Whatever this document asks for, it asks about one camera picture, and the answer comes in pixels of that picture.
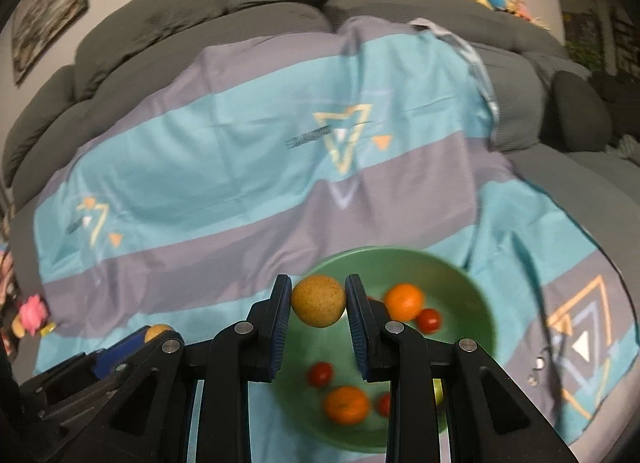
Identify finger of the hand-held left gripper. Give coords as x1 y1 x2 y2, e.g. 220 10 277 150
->
92 329 151 378

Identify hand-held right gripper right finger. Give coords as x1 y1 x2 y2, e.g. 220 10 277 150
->
345 273 576 463

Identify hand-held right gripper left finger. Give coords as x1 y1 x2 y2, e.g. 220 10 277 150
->
50 274 293 463

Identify round yellow fruit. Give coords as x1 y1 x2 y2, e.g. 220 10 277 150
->
144 324 176 344
291 275 347 328

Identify large orange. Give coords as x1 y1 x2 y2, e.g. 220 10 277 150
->
383 283 426 322

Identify green bowl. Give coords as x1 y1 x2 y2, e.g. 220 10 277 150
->
270 246 499 454

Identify pink plush toy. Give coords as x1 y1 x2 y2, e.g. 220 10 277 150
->
17 294 51 336

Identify teal and grey striped blanket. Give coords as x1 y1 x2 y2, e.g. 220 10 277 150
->
32 16 626 446

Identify dark grey cushion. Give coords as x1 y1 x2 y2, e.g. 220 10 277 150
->
537 70 613 154

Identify light grey fringed cloth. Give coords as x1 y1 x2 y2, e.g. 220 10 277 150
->
607 133 640 169

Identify green houseplant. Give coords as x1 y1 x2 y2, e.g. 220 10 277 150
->
567 38 608 76

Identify framed wall picture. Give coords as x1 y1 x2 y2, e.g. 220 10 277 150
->
10 0 90 86

